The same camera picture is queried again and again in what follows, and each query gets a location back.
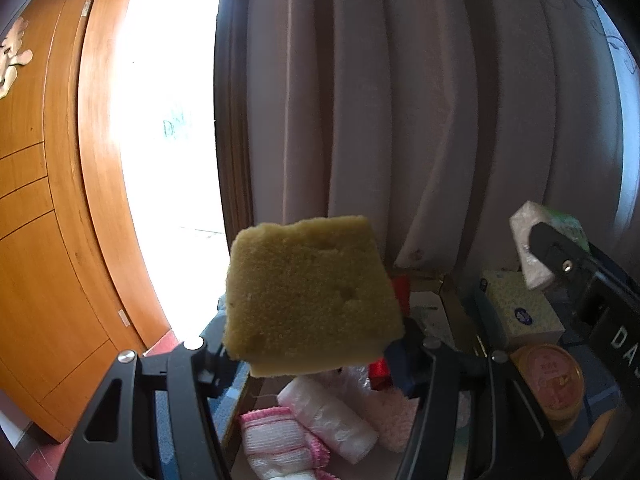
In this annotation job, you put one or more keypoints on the round gold tin pink lid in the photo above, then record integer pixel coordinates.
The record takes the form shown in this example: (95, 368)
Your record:
(550, 380)

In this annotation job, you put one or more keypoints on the white character door ornament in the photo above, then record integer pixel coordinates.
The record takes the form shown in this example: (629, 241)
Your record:
(12, 55)

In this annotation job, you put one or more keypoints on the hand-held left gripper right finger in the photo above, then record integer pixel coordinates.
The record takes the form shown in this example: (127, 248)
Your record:
(400, 360)

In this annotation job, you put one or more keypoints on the dark window frame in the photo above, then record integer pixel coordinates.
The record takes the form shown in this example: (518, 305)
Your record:
(232, 110)

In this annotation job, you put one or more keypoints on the pink knitted cloth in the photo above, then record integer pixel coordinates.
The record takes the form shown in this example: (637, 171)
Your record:
(390, 420)

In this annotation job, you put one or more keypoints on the person's right forearm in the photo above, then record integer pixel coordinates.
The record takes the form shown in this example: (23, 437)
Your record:
(595, 440)

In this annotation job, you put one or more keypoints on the rectangular gold metal tray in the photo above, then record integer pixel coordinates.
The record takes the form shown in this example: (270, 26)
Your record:
(425, 305)

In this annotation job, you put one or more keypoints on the red pouch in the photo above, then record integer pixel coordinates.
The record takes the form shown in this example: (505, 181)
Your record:
(402, 295)

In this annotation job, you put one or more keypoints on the white cloth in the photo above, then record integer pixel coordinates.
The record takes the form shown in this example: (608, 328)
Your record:
(325, 415)

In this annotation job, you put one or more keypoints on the pale floral curtain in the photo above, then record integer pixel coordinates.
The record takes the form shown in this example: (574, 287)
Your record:
(400, 110)

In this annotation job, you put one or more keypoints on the wooden door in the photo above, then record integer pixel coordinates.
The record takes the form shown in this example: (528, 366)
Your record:
(50, 260)

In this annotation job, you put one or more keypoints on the yellow dotted tissue box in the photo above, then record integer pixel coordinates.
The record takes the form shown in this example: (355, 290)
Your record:
(520, 310)

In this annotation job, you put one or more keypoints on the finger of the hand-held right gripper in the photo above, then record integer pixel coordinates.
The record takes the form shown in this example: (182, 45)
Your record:
(555, 250)

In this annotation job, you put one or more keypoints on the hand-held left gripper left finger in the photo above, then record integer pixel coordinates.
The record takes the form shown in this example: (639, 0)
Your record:
(210, 360)

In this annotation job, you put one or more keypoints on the yellow sponge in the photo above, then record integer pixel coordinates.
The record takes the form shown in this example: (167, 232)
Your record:
(310, 295)

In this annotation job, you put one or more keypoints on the green white tissue pack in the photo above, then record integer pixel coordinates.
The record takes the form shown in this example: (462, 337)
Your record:
(530, 260)

